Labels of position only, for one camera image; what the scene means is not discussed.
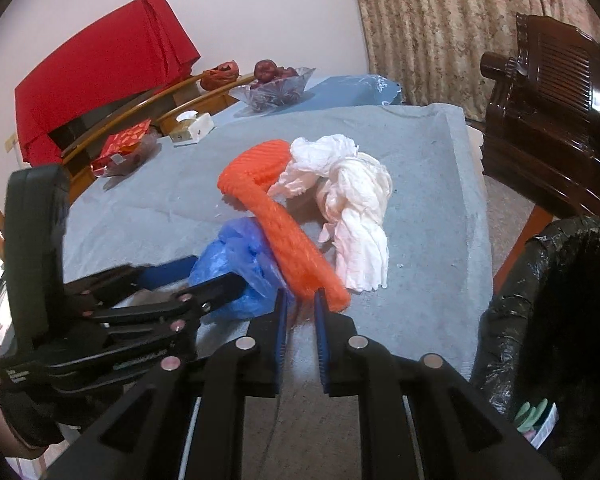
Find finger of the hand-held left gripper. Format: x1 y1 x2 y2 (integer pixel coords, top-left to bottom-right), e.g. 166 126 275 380
82 275 247 335
62 255 199 311

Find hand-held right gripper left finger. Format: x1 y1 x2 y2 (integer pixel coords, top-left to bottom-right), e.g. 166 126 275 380
45 287 291 480

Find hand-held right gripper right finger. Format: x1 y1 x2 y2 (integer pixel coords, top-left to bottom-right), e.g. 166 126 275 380
312 287 563 480

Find blue plastic bag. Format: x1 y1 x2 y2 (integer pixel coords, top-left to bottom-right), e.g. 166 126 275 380
187 217 296 320

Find orange foam net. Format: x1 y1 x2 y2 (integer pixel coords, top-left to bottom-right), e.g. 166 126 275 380
217 138 352 314

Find black lined trash bin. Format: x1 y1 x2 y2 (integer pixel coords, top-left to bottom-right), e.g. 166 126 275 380
469 214 600 480

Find pale green plastic strip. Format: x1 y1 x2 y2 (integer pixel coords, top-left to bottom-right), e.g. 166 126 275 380
512 398 551 434

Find person's left hand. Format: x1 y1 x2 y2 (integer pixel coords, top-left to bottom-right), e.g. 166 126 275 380
0 374 131 449

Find small glass dish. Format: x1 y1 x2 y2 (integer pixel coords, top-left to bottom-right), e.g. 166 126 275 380
90 132 161 179

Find black television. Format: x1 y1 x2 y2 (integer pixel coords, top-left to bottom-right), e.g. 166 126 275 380
47 87 154 154

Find crumpled white tissue paper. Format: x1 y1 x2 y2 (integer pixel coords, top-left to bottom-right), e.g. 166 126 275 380
267 133 394 292

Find white tissue box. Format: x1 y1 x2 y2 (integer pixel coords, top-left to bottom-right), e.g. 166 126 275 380
169 109 215 147

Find wooden television cabinet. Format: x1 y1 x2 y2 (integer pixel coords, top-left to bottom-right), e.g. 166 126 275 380
0 72 256 271

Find glass fruit bowl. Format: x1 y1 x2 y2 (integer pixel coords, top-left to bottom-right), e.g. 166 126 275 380
228 66 317 114

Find red cloth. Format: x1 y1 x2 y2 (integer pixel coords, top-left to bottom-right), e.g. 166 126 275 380
13 0 202 167

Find dark wooden armchair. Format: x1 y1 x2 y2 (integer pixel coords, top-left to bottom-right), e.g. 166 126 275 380
479 12 600 221

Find floral beige curtain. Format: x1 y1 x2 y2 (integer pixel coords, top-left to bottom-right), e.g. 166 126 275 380
347 0 600 124

